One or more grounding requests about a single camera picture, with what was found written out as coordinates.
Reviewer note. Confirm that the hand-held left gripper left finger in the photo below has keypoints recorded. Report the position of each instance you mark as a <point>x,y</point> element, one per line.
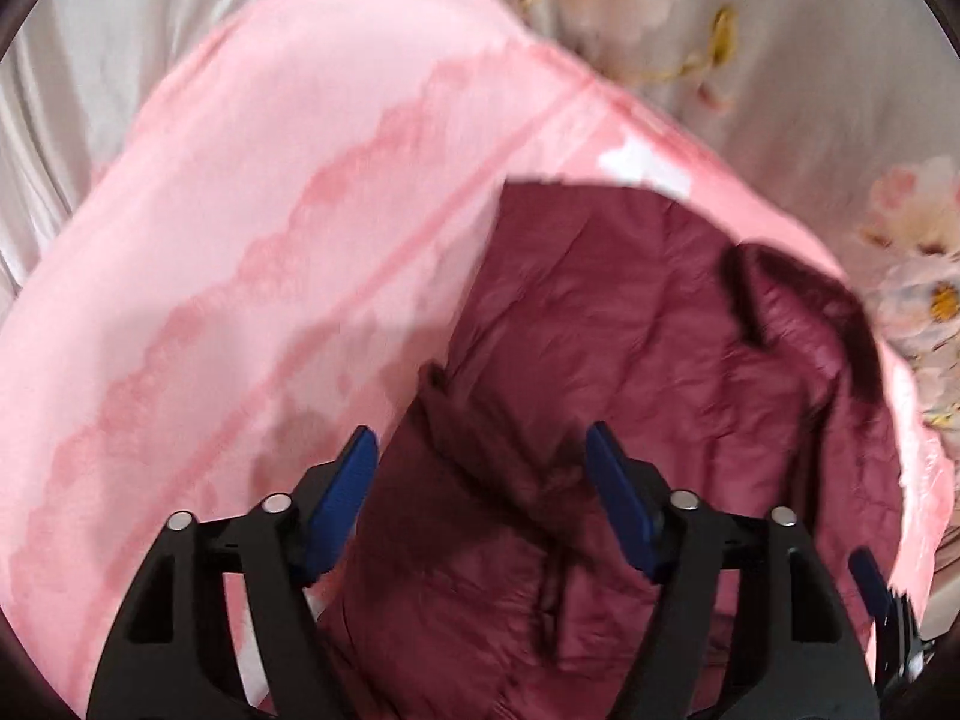
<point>341,491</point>

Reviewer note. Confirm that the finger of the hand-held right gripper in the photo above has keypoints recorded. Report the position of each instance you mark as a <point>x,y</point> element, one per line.
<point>871,581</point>

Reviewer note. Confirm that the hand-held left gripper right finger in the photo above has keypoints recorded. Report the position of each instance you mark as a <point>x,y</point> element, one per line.
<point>619,491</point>

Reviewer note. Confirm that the maroon puffer jacket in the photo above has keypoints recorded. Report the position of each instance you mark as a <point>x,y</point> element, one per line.
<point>600,315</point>

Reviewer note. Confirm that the pink fleece blanket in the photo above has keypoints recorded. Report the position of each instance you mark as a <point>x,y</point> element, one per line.
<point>225,202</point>

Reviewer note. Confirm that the grey floral bedsheet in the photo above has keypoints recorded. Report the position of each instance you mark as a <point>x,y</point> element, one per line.
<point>787,90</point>

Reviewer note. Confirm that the plain grey cloth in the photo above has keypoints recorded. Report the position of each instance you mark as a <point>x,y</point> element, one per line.
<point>82,90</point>

